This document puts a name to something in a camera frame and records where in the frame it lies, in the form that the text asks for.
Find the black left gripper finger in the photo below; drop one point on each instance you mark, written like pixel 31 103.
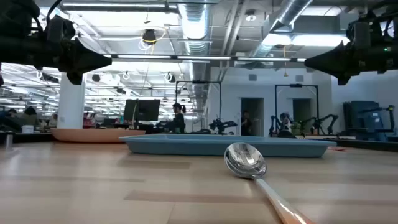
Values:
pixel 90 59

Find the silver ceiling air duct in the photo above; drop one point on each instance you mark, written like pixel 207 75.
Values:
pixel 195 28

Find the blue machine cabinet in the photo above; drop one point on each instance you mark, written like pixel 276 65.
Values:
pixel 367 121

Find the blue plastic tray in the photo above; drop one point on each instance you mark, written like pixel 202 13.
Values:
pixel 217 146

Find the orange round plate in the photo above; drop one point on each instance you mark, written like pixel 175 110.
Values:
pixel 90 136

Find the black background robot arm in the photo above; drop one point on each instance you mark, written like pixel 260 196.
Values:
pixel 163 126
pixel 222 125
pixel 326 119

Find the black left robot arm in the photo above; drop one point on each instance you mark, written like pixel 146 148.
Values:
pixel 18 46

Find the white round pillar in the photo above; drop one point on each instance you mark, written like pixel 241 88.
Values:
pixel 71 105

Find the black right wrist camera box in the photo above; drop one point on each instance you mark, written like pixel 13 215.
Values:
pixel 359 32

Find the small white box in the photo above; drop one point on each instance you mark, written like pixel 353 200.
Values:
pixel 27 129

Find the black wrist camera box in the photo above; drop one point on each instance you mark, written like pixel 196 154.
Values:
pixel 60 28
pixel 359 32

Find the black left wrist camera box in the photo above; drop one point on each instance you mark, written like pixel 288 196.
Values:
pixel 60 28

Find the black metal rig frame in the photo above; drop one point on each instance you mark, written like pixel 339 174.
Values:
pixel 317 105
pixel 220 99

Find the black computer monitor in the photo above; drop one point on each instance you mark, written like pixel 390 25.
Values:
pixel 146 109

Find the long overhead light bar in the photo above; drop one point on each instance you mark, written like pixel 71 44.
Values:
pixel 202 58

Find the black ceiling-hung camera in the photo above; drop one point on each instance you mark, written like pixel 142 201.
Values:
pixel 149 35

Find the person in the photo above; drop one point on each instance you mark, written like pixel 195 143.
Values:
pixel 179 119
pixel 30 116
pixel 285 123
pixel 11 116
pixel 53 120
pixel 246 123

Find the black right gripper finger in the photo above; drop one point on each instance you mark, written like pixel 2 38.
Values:
pixel 326 62

